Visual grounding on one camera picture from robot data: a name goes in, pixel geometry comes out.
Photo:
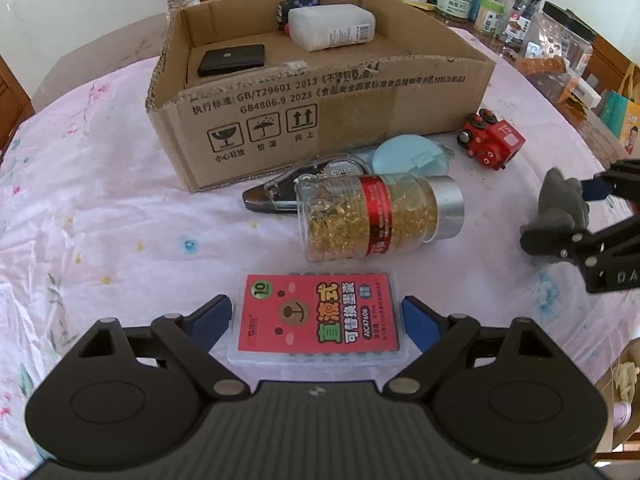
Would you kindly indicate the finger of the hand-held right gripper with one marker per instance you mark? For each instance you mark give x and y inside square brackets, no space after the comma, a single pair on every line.
[595,189]
[547,240]

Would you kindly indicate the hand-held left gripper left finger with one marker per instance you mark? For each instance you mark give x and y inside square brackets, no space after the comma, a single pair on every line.
[212,317]

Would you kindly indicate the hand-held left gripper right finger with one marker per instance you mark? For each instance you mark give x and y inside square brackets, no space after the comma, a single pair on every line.
[422,322]

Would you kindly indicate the grey toy figure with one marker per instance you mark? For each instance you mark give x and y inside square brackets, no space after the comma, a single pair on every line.
[560,195]

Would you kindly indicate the clear pen refill box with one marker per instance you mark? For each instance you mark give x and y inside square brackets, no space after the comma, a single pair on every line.
[320,320]

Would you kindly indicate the brown cardboard box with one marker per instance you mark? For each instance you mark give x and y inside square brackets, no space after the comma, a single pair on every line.
[350,110]

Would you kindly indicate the black case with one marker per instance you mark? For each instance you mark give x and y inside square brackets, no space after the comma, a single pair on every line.
[232,59]

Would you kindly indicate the white plastic box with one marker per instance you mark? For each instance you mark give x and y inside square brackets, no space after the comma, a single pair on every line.
[330,25]

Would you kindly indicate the black cube toy car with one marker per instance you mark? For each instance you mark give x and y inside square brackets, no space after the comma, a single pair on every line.
[295,2]

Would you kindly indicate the teal paper shopping bag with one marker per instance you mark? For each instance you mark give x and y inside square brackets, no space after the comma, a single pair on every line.
[625,120]

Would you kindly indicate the small white box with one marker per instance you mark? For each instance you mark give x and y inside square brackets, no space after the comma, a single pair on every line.
[582,92]

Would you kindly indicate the red toy train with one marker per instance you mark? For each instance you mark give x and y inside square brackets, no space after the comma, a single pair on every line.
[495,140]

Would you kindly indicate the bottle of golden capsules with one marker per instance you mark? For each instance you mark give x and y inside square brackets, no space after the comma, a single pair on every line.
[350,220]

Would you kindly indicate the correction tape dispenser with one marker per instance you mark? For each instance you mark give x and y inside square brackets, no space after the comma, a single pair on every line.
[280,195]

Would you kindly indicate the clear jar with black lid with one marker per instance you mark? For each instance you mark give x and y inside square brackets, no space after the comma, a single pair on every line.
[555,45]

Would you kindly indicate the pink floral tablecloth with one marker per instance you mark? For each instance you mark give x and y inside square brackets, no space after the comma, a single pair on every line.
[100,210]

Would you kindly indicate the light blue round case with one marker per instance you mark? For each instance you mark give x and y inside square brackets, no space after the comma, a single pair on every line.
[405,155]

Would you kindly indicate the pen holder with pens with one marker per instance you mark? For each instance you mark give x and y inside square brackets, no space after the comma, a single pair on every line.
[522,7]

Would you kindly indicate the light green lidded jar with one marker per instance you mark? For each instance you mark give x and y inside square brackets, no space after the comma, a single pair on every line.
[487,15]

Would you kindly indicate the dark green lidded jar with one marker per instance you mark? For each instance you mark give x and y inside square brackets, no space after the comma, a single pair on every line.
[455,2]

